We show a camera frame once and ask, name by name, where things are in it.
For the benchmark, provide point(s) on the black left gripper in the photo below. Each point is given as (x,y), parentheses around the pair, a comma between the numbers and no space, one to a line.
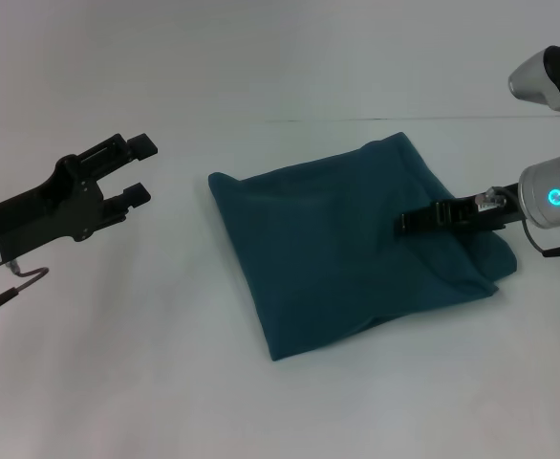
(46,210)

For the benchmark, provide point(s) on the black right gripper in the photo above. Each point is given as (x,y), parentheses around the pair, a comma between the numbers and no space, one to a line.
(485,215)

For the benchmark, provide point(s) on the blue t-shirt with FREE print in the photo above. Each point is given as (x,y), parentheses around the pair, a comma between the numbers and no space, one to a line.
(347,248)

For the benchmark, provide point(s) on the translucent network plug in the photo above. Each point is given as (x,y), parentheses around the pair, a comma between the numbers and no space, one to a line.
(490,198)

